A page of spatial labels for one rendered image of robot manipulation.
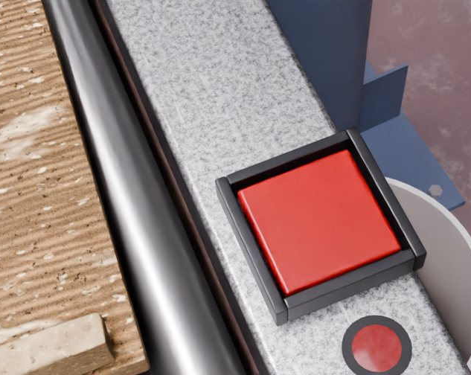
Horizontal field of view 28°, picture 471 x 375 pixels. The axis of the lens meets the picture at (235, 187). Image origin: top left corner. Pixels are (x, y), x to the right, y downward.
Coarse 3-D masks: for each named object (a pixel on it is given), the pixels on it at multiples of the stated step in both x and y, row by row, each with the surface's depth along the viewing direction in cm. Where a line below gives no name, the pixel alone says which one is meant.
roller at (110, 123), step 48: (48, 0) 53; (96, 48) 52; (96, 96) 49; (96, 144) 48; (144, 144) 49; (144, 192) 47; (144, 240) 45; (144, 288) 44; (192, 288) 44; (144, 336) 44; (192, 336) 43
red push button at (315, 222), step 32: (320, 160) 46; (352, 160) 46; (256, 192) 45; (288, 192) 45; (320, 192) 45; (352, 192) 45; (256, 224) 44; (288, 224) 44; (320, 224) 44; (352, 224) 44; (384, 224) 44; (288, 256) 43; (320, 256) 43; (352, 256) 43; (384, 256) 43; (288, 288) 43
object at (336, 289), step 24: (312, 144) 46; (336, 144) 46; (360, 144) 46; (264, 168) 45; (288, 168) 46; (360, 168) 46; (384, 192) 44; (240, 216) 44; (240, 240) 44; (408, 240) 43; (264, 264) 43; (384, 264) 43; (408, 264) 43; (264, 288) 42; (312, 288) 42; (336, 288) 42; (360, 288) 43; (288, 312) 42
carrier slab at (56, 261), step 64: (0, 0) 51; (0, 64) 49; (0, 128) 47; (64, 128) 47; (0, 192) 45; (64, 192) 45; (0, 256) 43; (64, 256) 43; (0, 320) 42; (64, 320) 42; (128, 320) 42
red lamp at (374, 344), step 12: (360, 336) 43; (372, 336) 43; (384, 336) 43; (396, 336) 43; (360, 348) 42; (372, 348) 42; (384, 348) 42; (396, 348) 42; (360, 360) 42; (372, 360) 42; (384, 360) 42; (396, 360) 42
